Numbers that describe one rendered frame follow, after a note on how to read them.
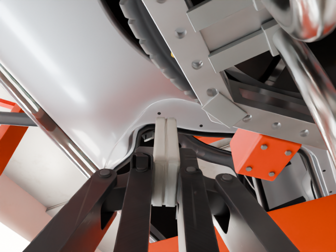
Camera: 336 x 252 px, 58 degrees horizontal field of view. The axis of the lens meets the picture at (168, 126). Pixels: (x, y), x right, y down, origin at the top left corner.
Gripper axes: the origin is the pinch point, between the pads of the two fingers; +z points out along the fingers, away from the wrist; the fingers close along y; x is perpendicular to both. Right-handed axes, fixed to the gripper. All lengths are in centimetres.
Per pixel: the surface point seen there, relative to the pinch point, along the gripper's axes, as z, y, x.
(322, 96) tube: 5.1, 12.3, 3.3
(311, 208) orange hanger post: 33, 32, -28
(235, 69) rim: 28.4, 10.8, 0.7
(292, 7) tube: -1.3, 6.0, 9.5
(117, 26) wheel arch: 64, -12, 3
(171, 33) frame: 17.7, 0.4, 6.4
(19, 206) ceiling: 523, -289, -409
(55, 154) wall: 522, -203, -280
